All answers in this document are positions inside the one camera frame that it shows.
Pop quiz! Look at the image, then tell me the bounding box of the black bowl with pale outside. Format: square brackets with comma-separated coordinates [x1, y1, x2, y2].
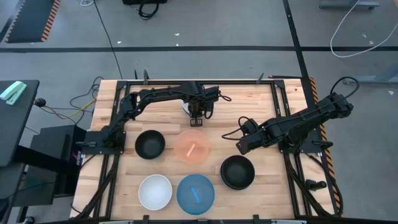
[220, 154, 256, 191]

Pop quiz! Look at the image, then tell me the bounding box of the white floor cable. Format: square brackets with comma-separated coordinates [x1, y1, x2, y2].
[329, 0, 398, 59]

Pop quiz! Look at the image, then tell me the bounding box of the black box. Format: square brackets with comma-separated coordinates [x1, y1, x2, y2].
[123, 0, 168, 6]

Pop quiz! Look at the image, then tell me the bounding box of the black side desk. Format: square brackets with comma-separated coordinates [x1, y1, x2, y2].
[0, 79, 40, 168]

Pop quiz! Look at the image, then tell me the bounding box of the black mat with orange stripes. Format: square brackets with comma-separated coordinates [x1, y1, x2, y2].
[4, 0, 62, 44]

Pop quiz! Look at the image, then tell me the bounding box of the grey desk foot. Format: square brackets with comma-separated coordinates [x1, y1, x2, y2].
[318, 0, 381, 11]

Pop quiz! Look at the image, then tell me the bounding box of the black clamp knob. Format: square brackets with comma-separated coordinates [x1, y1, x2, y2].
[305, 179, 328, 192]

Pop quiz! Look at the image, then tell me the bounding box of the yellow cable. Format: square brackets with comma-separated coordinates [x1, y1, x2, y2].
[46, 98, 98, 121]

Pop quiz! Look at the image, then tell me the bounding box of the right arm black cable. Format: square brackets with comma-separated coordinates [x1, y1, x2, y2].
[329, 76, 361, 101]

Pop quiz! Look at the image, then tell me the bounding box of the translucent blue bowl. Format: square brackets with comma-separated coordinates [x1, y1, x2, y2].
[176, 173, 216, 216]

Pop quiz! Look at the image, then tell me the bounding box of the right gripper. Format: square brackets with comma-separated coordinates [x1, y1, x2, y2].
[236, 119, 274, 156]

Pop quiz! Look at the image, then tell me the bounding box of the black equipment cabinet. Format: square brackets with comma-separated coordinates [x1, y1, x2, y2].
[14, 124, 88, 208]

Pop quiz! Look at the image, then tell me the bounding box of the black aluminium table frame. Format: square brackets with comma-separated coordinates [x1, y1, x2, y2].
[70, 78, 342, 224]

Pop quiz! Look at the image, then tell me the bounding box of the blue-grey desk foot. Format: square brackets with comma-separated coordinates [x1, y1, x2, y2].
[343, 62, 398, 85]

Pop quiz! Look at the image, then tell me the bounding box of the orange and black hazard strip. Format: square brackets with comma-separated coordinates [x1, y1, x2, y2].
[307, 77, 345, 218]

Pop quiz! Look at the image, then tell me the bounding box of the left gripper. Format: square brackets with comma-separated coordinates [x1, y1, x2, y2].
[187, 93, 216, 128]

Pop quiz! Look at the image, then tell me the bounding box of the small black bowl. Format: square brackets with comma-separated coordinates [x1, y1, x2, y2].
[134, 129, 167, 161]

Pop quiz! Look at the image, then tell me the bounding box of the coiled black cable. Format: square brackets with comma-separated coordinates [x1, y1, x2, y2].
[137, 2, 160, 21]

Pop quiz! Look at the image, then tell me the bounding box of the black floor cable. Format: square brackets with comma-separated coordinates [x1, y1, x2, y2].
[92, 0, 124, 80]

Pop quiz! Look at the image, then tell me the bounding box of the mint green stapler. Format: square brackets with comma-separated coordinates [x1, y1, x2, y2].
[0, 80, 28, 106]

